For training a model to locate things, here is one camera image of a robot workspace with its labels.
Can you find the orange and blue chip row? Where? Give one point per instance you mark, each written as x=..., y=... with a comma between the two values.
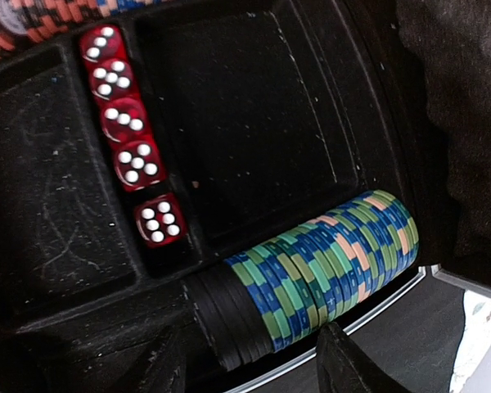
x=24, y=23

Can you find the aluminium poker chip case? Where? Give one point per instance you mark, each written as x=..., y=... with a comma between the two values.
x=267, y=114

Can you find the green blue black chip row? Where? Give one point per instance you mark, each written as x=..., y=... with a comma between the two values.
x=273, y=295

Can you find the red dice row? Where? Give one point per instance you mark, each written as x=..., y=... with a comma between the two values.
x=136, y=155

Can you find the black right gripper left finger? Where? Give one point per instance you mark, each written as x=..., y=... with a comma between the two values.
x=161, y=367

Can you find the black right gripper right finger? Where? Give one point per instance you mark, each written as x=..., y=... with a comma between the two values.
x=343, y=367

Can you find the black poker table mat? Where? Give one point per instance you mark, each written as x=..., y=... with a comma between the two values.
x=414, y=341

